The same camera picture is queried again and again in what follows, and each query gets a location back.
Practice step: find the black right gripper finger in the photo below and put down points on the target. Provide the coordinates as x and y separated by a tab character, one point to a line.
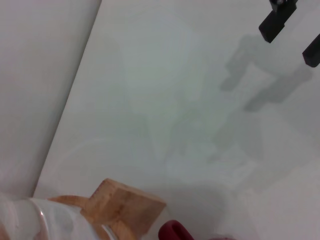
313	55
273	25

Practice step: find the red cup white inside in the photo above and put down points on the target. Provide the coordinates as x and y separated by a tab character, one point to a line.
172	231

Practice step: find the wooden dispenser stand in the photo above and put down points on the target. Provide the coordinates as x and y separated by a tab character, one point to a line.
125	207

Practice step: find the glass water dispenser jar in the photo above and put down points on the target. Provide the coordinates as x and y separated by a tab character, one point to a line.
50	222

